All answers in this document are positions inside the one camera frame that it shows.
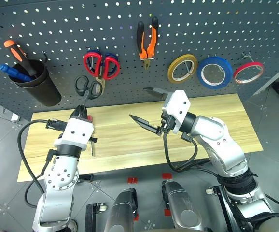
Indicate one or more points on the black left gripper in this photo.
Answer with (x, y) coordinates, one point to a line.
(73, 115)

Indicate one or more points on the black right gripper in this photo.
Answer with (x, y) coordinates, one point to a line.
(168, 123)

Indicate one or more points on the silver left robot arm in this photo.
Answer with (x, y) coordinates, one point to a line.
(59, 178)

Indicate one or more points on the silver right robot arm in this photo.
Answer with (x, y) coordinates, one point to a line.
(226, 149)

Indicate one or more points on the yellow tape roll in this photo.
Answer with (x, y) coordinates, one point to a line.
(170, 72)

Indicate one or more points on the metal pegboard hook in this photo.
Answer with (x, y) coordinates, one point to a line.
(259, 70)
(247, 55)
(189, 67)
(44, 56)

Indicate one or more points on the blue tape roll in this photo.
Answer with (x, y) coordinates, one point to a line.
(227, 77)

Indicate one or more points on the dark grey perforated pegboard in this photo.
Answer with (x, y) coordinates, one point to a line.
(57, 24)

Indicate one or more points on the red tape roll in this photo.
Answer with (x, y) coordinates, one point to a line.
(249, 64)

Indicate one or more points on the black cup holder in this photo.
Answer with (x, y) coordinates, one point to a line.
(45, 89)

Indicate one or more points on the orange and black pliers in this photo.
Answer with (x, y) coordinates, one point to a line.
(150, 52)

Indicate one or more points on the black table clamp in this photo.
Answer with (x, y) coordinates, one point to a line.
(86, 178)

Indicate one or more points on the white box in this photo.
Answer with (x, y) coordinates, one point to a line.
(15, 117)

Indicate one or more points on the red block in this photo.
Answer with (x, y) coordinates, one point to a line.
(135, 216)
(132, 180)
(167, 212)
(167, 176)

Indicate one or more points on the orange and black screwdriver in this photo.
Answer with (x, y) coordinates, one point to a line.
(21, 56)

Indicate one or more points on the dark rounded robot leg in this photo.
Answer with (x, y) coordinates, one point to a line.
(180, 205)
(121, 212)

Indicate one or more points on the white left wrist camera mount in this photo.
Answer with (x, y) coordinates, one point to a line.
(78, 131)

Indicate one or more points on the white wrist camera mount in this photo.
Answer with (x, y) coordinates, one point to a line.
(178, 106)
(78, 131)

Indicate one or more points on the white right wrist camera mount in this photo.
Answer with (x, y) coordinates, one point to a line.
(178, 106)

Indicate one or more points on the black metal frame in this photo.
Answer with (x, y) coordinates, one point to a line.
(92, 217)
(222, 200)

